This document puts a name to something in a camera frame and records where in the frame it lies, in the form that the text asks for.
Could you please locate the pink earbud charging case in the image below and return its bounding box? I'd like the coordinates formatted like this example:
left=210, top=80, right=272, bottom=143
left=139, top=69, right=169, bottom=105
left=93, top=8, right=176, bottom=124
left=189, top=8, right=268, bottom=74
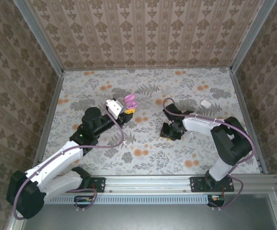
left=124, top=93, right=139, bottom=109

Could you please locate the floral patterned table cover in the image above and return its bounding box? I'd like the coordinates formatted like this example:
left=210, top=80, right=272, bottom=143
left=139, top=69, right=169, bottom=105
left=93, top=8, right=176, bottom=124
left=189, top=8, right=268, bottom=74
left=44, top=68, right=261, bottom=175

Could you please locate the grey metal panel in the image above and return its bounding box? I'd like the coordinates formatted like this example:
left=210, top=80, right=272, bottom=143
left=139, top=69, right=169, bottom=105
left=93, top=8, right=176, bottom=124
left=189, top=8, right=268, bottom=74
left=21, top=193, right=277, bottom=230

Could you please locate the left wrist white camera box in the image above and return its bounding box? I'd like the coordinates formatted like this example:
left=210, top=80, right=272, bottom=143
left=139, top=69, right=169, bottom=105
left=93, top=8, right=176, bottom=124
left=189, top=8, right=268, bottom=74
left=104, top=98, right=124, bottom=119

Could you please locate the left aluminium side rail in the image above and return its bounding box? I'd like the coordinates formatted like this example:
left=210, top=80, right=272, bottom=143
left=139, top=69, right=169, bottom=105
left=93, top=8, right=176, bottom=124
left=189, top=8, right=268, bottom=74
left=33, top=70, right=65, bottom=170

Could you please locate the aluminium side rail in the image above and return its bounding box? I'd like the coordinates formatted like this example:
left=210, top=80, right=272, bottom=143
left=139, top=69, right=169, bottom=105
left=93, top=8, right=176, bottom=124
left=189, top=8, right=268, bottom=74
left=229, top=69, right=270, bottom=174
left=33, top=70, right=65, bottom=170

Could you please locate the thin aluminium wall rail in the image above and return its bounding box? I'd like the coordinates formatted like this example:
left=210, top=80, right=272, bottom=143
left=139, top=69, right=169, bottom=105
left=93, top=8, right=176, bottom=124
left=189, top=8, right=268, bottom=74
left=62, top=67, right=232, bottom=72

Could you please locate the long aluminium base rail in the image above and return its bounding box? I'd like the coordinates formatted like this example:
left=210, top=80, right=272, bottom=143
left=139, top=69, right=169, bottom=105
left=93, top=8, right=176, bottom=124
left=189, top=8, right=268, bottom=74
left=42, top=174, right=277, bottom=194

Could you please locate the slotted grey cable duct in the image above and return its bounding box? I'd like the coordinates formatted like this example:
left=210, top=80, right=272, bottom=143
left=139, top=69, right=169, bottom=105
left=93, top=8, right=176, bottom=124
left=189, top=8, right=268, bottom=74
left=44, top=194, right=212, bottom=205

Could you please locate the right aluminium side rail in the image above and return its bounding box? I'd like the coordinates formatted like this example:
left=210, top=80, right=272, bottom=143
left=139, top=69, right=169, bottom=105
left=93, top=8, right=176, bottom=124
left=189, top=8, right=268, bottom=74
left=229, top=69, right=270, bottom=174

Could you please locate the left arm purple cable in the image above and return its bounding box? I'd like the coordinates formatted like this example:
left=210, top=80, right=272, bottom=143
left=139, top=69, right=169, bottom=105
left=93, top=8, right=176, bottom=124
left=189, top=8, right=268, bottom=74
left=13, top=103, right=125, bottom=220

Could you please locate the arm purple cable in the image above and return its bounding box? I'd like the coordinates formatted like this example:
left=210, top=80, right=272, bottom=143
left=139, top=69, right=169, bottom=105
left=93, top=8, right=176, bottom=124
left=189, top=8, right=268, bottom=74
left=162, top=97, right=255, bottom=209
left=13, top=103, right=125, bottom=220

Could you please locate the black cable junction box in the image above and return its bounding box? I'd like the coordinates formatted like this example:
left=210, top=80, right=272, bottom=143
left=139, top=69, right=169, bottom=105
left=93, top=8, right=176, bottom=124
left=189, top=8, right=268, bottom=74
left=73, top=195, right=95, bottom=208
left=207, top=194, right=226, bottom=208

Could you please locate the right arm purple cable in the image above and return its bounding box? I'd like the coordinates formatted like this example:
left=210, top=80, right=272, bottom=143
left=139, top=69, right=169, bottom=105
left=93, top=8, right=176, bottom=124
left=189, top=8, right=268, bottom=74
left=162, top=97, right=255, bottom=209

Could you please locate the left aluminium corner post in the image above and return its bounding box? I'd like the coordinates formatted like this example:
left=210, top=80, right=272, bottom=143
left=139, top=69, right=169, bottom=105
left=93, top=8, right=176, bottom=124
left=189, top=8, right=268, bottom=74
left=13, top=0, right=65, bottom=75

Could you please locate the aluminium corner post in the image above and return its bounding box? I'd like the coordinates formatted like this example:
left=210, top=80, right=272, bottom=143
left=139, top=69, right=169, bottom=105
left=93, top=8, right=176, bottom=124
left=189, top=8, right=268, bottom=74
left=13, top=0, right=65, bottom=75
left=229, top=0, right=277, bottom=72

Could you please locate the right aluminium corner post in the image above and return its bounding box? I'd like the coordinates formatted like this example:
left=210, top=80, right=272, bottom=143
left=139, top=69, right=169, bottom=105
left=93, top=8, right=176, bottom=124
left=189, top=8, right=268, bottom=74
left=229, top=0, right=277, bottom=72

